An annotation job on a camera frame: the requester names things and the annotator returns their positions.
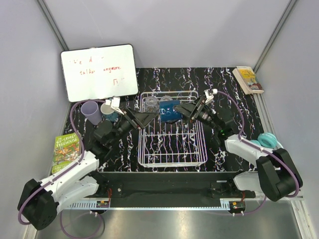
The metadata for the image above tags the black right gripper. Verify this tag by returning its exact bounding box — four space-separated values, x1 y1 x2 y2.
173 96 220 132

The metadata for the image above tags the white dry-erase board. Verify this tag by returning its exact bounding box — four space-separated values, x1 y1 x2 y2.
60 44 139 102

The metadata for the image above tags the lavender plastic cup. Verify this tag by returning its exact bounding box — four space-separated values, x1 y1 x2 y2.
81 101 102 125

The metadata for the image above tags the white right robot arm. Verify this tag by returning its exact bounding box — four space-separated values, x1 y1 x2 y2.
173 97 303 202

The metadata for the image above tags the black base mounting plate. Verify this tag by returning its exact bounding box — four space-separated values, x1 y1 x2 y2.
92 172 256 199

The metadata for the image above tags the teal floral ceramic mug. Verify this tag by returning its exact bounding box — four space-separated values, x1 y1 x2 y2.
100 103 118 122

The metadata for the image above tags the green treehouse book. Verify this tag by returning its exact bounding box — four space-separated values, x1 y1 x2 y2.
51 133 80 174

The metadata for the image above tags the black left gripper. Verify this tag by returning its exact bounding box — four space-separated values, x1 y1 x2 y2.
109 107 158 146

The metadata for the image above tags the white wire dish rack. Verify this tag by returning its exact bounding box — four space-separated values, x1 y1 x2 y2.
137 91 208 167

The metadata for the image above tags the yellow paperback book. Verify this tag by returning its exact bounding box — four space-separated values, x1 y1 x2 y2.
232 66 264 95

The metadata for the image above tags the dark blue ceramic mug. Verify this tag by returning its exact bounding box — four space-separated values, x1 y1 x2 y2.
159 100 182 123

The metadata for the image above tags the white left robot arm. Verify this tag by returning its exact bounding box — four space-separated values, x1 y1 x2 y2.
17 108 158 230

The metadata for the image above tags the aluminium front rail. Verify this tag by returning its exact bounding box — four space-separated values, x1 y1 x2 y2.
59 196 305 211

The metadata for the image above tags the clear glass cup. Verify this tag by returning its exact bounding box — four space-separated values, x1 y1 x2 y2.
145 96 160 115
160 95 172 102

